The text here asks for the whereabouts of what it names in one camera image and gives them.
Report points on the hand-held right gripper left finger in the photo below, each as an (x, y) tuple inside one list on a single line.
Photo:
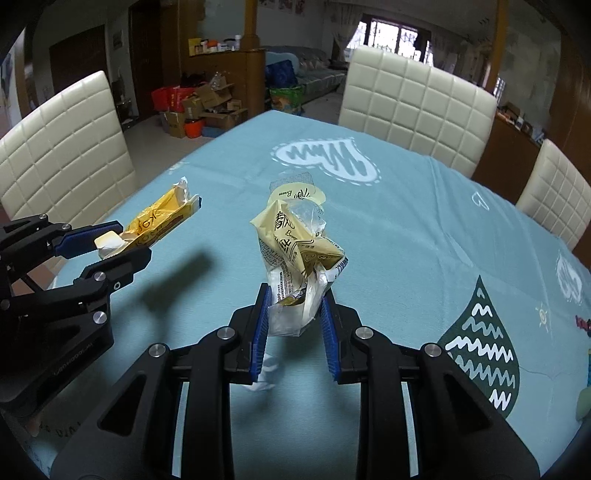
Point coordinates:
[(259, 337)]

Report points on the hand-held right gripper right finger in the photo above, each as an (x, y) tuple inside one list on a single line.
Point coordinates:
[(330, 341)]

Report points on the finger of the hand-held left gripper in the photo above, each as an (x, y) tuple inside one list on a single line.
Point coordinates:
[(124, 265), (83, 240)]

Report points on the small yellow snack wrapper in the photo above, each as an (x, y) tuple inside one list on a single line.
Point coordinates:
[(157, 217)]

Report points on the beige bread wrapper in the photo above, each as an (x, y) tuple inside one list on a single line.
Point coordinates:
[(295, 249)]

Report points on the cream quilted dining chair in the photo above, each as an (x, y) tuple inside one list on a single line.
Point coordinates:
[(415, 106), (558, 194), (64, 147)]

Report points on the small cardboard box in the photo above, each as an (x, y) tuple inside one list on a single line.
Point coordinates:
[(173, 123)]

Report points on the orange bucket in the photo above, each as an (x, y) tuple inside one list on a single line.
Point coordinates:
[(194, 128)]

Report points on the red shopping bag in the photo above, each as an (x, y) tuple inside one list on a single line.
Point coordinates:
[(171, 98)]

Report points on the open cardboard box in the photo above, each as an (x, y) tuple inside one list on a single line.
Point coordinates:
[(207, 99)]

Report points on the wooden partition cabinet with pillar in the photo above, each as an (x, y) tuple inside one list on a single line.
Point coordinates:
[(249, 78)]

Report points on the green colourful bag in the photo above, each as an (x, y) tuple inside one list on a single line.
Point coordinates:
[(286, 99)]

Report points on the row of bottles and boxes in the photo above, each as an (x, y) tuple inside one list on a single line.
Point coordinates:
[(214, 45)]

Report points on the blue bag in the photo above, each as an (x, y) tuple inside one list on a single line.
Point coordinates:
[(280, 74)]

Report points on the dark red candy wrapper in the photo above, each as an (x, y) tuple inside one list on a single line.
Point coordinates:
[(583, 323)]

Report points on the wooden sideboard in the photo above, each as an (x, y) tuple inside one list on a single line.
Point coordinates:
[(503, 143)]

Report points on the grey sofa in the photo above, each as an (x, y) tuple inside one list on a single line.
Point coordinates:
[(321, 69)]

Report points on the barred window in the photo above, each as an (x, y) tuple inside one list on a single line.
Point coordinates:
[(395, 37)]

